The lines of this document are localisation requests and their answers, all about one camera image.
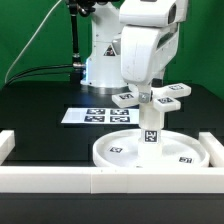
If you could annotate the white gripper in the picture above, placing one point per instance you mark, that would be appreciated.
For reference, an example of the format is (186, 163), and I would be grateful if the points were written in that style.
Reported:
(149, 40)

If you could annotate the white cross-shaped table base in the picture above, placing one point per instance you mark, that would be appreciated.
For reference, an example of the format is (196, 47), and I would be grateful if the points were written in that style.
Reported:
(164, 99)

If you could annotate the white round table top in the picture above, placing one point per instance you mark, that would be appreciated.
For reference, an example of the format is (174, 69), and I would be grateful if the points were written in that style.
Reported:
(134, 148)

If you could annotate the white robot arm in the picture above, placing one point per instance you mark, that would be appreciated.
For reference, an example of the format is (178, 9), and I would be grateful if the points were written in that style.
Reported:
(103, 66)

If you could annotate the white marker sheet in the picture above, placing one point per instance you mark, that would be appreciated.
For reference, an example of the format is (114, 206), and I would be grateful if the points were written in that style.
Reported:
(100, 116)

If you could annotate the white right fence bar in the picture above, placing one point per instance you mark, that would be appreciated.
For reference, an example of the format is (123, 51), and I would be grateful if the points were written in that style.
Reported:
(213, 147)

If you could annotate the white fence bar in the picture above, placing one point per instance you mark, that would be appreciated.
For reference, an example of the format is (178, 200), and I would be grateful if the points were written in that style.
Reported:
(7, 143)
(213, 147)
(93, 180)

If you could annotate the white left fence bar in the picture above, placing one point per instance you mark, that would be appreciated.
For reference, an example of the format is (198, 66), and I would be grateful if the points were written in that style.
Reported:
(7, 143)

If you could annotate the white front fence bar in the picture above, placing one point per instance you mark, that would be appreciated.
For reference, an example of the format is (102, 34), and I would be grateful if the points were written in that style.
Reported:
(93, 180)

